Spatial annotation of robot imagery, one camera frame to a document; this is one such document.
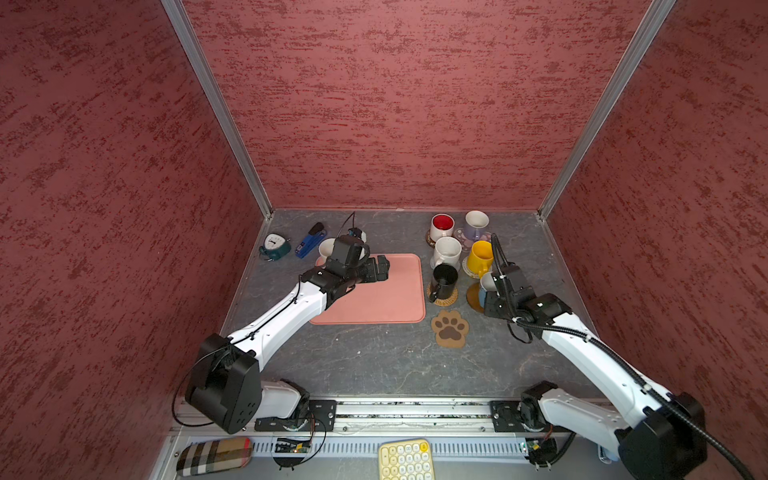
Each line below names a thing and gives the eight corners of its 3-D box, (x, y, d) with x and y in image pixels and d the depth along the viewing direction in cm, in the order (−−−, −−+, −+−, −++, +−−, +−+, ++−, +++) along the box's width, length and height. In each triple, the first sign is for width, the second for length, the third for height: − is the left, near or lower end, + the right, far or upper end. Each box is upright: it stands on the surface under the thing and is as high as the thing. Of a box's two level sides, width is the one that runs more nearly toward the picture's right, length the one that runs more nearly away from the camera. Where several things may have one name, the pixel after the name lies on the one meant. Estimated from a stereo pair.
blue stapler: (295, 256, 108) (292, 250, 105) (316, 227, 117) (314, 221, 114) (308, 261, 106) (306, 255, 104) (329, 231, 116) (327, 225, 113)
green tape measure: (262, 262, 107) (257, 254, 103) (269, 241, 113) (265, 233, 110) (286, 262, 107) (283, 255, 103) (292, 241, 113) (289, 233, 110)
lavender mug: (469, 244, 112) (473, 230, 106) (458, 226, 118) (461, 212, 112) (489, 239, 114) (494, 225, 108) (477, 222, 120) (482, 208, 114)
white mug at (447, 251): (434, 274, 102) (437, 261, 96) (432, 250, 109) (434, 236, 102) (460, 274, 102) (464, 261, 96) (455, 250, 109) (459, 236, 103)
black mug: (429, 304, 96) (433, 290, 89) (427, 277, 102) (430, 262, 95) (456, 304, 96) (461, 290, 89) (452, 277, 102) (456, 262, 95)
